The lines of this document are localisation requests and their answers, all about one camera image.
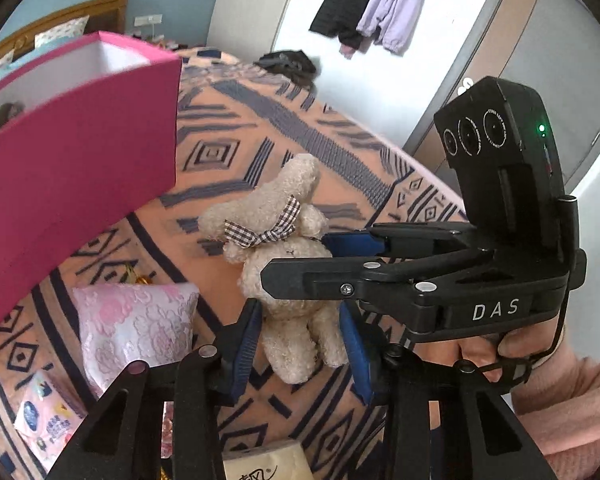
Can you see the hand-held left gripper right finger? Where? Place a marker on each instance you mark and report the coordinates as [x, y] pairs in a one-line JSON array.
[[357, 355]]

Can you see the person's right hand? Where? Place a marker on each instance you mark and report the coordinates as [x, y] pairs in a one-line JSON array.
[[540, 342]]

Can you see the cluttered nightstand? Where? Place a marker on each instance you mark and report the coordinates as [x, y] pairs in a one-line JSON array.
[[155, 40]]

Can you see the beige teddy bear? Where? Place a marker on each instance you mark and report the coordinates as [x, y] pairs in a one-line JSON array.
[[280, 200]]

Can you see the purple jacket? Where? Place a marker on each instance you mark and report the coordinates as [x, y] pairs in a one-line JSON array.
[[400, 5]]

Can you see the cream tissue pack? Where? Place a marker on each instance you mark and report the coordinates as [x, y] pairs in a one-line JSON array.
[[265, 462]]

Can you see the pink garment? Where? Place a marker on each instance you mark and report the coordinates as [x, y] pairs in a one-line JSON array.
[[349, 51]]

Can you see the grey wooden door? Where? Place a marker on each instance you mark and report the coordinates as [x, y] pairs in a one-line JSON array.
[[555, 50]]

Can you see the black jacket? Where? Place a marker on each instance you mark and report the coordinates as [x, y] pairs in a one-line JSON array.
[[340, 5]]

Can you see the wooden headboard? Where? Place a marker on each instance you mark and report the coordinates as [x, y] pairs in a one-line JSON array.
[[80, 7]]

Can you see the white wall socket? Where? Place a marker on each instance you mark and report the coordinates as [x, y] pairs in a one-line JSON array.
[[147, 20]]

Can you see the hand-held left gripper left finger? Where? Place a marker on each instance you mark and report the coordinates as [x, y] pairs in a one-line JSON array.
[[245, 355]]

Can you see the floral tissue pack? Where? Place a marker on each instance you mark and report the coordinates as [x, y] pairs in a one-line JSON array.
[[45, 420]]

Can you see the pink cardboard box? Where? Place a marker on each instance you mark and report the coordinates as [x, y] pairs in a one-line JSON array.
[[80, 185]]

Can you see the pile of dark clothes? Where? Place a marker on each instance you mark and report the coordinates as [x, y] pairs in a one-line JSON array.
[[287, 65]]

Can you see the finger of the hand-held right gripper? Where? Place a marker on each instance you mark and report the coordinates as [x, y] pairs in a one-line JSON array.
[[310, 277], [355, 243]]

